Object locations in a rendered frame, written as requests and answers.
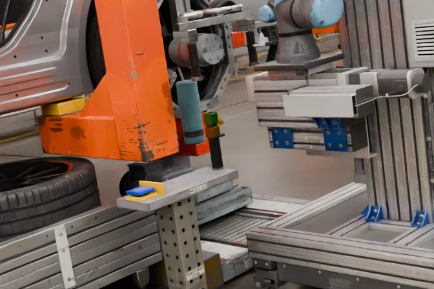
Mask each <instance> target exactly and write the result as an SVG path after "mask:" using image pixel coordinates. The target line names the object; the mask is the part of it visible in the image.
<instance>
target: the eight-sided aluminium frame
mask: <svg viewBox="0 0 434 289"><path fill-rule="evenodd" d="M193 1H194V2H195V3H196V4H197V5H198V6H199V7H200V8H201V9H202V10H206V9H208V7H209V5H210V4H211V3H212V2H213V1H214V0H193ZM162 2H163V0H157V4H158V9H159V7H160V5H161V4H162ZM220 15H224V14H216V15H212V16H213V17H216V16H220ZM214 29H215V34H216V35H217V36H218V37H219V38H220V39H221V41H222V44H223V55H222V58H221V60H220V64H219V67H218V69H217V71H216V73H215V75H214V77H213V79H212V81H211V83H210V85H209V87H208V89H207V92H206V94H205V96H204V98H203V99H202V100H200V105H201V111H206V110H209V109H213V108H216V106H217V104H218V103H219V100H220V97H221V96H222V94H223V91H224V90H225V87H226V85H227V83H228V81H229V79H230V76H231V74H232V72H233V71H234V67H235V59H234V51H233V42H232V37H231V28H230V22H227V23H220V24H217V25H214ZM172 105H173V109H174V118H181V116H180V109H179V106H178V105H176V104H175V103H174V102H172Z"/></svg>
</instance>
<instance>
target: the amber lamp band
mask: <svg viewBox="0 0 434 289"><path fill-rule="evenodd" d="M205 133H206V138H215V137H219V136H220V127H219V126H214V127H205Z"/></svg>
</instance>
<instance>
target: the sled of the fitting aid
mask: <svg viewBox="0 0 434 289"><path fill-rule="evenodd" d="M233 187H234V188H233V189H231V190H228V191H226V192H223V193H221V194H218V195H215V196H214V197H211V198H208V199H206V200H204V201H201V202H199V204H198V205H197V206H195V207H196V215H197V220H198V226H199V225H201V224H203V223H206V222H208V221H211V220H213V219H215V218H217V217H220V216H222V215H225V214H227V213H229V212H232V211H234V210H236V209H239V208H241V207H243V206H245V205H248V204H250V203H252V202H253V198H252V193H251V187H250V186H238V184H233Z"/></svg>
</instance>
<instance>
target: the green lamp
mask: <svg viewBox="0 0 434 289"><path fill-rule="evenodd" d="M203 120H204V124H205V125H213V124H215V123H218V114H217V112H208V113H206V114H203Z"/></svg>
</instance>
